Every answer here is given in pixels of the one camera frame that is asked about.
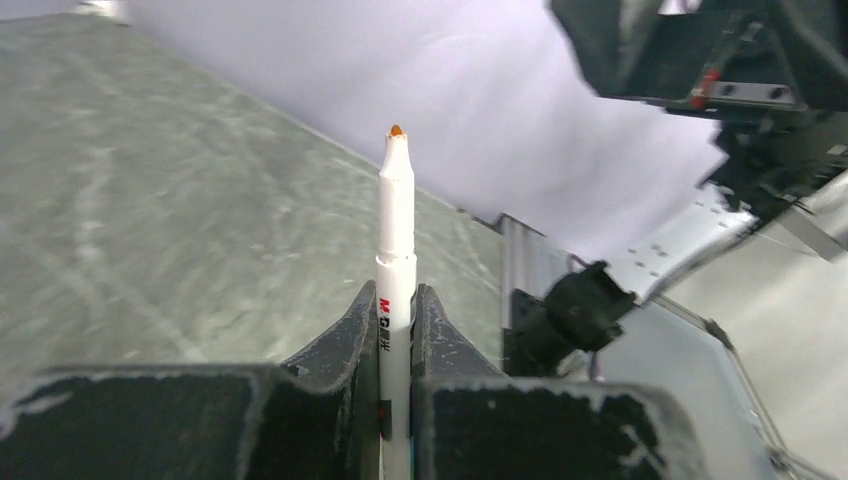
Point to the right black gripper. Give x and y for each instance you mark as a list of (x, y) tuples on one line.
[(630, 50)]

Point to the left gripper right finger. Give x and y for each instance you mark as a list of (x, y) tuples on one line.
[(471, 421)]

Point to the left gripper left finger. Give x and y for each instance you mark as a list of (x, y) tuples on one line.
[(312, 416)]

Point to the white marker pen orange tip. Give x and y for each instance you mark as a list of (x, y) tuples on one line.
[(396, 284)]

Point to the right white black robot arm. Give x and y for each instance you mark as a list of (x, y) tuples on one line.
[(774, 159)]

